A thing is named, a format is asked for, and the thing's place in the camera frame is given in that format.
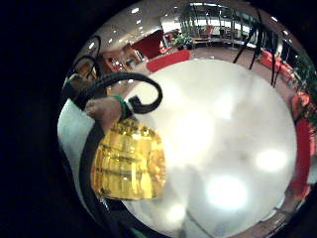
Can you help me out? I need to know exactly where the gold foil box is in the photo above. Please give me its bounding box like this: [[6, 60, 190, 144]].
[[90, 118, 168, 201]]

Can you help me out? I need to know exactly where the red curved sofa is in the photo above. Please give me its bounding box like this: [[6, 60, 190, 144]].
[[146, 49, 192, 73]]

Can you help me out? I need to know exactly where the green potted plant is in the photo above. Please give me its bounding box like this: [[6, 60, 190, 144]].
[[172, 33, 195, 52]]

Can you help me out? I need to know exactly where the black tripod stand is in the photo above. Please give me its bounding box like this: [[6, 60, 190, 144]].
[[232, 16, 283, 88]]

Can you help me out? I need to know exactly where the red armchair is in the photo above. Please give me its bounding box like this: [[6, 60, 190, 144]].
[[258, 49, 295, 81]]

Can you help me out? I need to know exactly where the red long bench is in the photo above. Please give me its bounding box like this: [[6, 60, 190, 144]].
[[288, 91, 314, 200]]

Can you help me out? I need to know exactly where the large green leafy plant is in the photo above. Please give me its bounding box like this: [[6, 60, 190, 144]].
[[294, 54, 317, 128]]

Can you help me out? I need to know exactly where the black looped cable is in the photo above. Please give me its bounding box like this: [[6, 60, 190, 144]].
[[72, 71, 163, 115]]

